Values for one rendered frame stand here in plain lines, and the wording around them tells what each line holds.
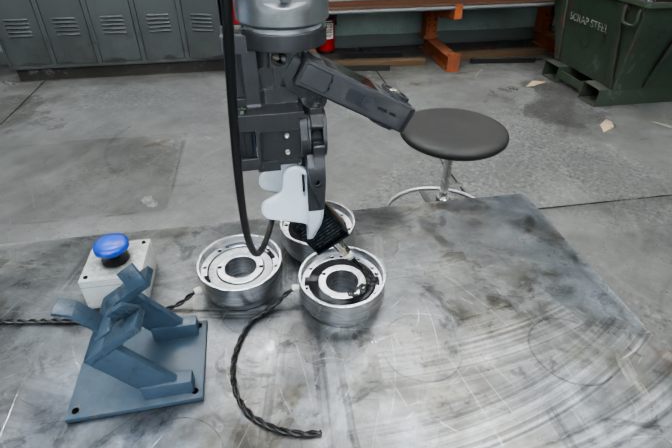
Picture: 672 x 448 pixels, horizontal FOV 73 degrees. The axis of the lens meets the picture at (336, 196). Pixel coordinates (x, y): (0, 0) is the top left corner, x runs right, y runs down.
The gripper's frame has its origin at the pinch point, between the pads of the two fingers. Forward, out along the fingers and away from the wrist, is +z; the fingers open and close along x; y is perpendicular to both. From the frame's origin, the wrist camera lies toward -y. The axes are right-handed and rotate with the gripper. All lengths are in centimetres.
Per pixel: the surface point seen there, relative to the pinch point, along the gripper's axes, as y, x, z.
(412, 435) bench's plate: -6.3, 17.6, 13.3
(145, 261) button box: 20.3, -7.2, 9.2
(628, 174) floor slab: -181, -131, 93
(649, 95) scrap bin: -259, -211, 87
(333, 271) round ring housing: -2.5, -2.4, 10.4
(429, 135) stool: -45, -76, 32
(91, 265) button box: 26.5, -7.2, 8.8
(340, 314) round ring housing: -2.0, 4.5, 10.4
